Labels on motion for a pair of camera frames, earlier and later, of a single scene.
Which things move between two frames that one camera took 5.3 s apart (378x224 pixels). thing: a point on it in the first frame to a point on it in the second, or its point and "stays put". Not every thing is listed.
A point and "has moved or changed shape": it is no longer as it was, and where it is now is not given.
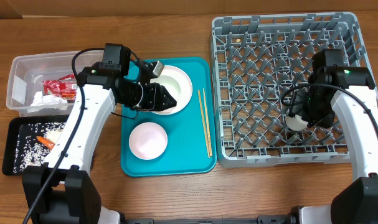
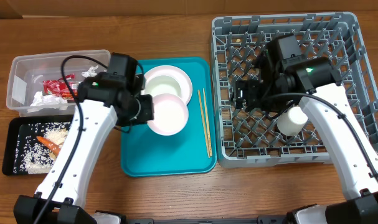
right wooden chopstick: [208, 124] stays put
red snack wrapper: [66, 86] stays put
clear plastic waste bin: [45, 84] stays put
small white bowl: [147, 140] to [170, 114]
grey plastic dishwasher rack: [258, 60] stays put
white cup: [297, 122] has moved or changed shape
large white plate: [177, 83] stays put
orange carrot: [46, 142] stays put
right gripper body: [317, 112] to [263, 99]
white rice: [29, 150] stays put
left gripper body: [139, 97] to [142, 111]
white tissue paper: [39, 99] stays put
